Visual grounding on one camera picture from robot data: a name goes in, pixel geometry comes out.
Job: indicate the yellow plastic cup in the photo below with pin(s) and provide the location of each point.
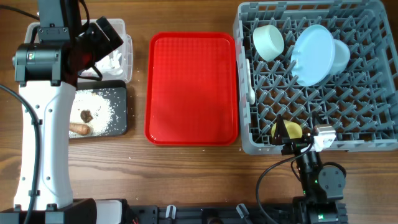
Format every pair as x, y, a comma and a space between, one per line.
294, 129

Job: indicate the white rice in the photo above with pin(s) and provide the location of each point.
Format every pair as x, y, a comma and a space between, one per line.
108, 108

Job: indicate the grey dishwasher rack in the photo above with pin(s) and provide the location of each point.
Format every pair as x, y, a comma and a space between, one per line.
360, 103

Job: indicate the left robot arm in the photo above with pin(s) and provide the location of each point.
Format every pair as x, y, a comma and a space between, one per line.
47, 70

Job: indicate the white tissue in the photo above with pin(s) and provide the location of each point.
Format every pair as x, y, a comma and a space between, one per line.
110, 64

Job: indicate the black tray bin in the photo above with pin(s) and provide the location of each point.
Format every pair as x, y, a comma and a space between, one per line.
96, 85

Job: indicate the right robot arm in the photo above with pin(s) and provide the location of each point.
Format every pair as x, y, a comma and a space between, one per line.
322, 182

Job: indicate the green bowl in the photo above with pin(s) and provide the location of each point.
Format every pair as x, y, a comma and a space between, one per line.
268, 42

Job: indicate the light blue plate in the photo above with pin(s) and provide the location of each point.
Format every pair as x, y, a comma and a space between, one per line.
313, 55

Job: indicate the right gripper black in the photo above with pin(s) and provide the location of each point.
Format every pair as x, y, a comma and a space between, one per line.
282, 138

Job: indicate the light blue bowl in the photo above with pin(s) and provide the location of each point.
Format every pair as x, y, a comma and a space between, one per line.
341, 59

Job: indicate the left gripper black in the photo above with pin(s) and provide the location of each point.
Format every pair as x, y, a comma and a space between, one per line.
105, 46

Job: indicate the clear plastic bin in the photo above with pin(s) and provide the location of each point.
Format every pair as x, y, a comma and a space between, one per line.
126, 49

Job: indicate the brown carrot piece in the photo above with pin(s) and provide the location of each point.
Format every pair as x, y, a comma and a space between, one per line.
81, 129

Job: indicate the white plastic spoon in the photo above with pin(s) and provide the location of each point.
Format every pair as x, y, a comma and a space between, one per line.
251, 93

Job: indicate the dark food scrap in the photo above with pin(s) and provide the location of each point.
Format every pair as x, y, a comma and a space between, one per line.
86, 116

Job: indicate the red plastic tray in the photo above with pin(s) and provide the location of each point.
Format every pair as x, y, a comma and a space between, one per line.
192, 91

